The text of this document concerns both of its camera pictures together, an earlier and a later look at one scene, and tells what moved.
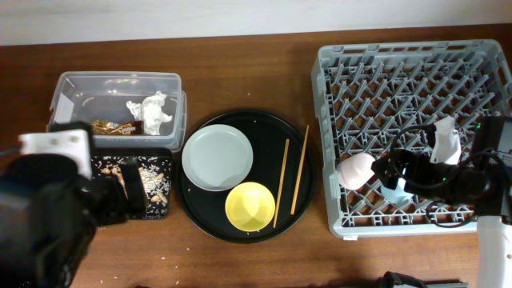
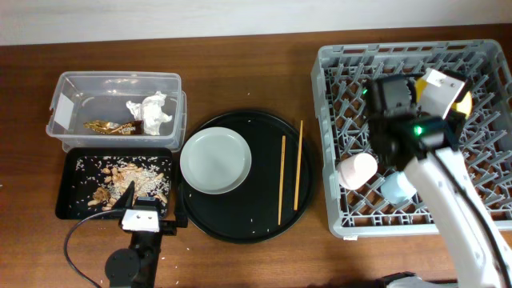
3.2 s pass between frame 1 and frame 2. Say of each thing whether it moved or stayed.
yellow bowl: moved
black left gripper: moved
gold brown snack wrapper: stayed
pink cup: stayed
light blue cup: stayed
